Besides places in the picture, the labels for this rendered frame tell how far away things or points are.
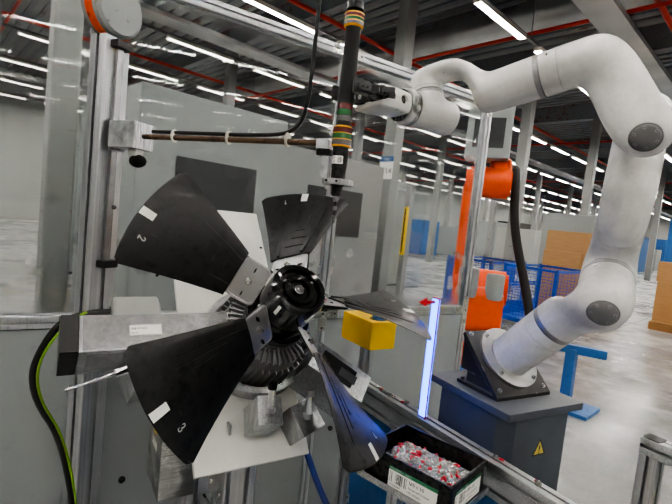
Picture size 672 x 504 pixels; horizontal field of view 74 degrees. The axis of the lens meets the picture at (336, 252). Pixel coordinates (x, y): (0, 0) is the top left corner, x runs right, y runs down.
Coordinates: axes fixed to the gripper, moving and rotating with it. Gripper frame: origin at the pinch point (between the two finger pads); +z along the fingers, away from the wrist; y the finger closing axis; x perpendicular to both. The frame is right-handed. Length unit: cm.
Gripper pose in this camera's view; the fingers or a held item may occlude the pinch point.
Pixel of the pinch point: (346, 89)
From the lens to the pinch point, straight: 104.1
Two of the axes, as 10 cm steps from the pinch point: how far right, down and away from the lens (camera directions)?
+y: -5.3, -1.2, 8.4
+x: 1.0, -9.9, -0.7
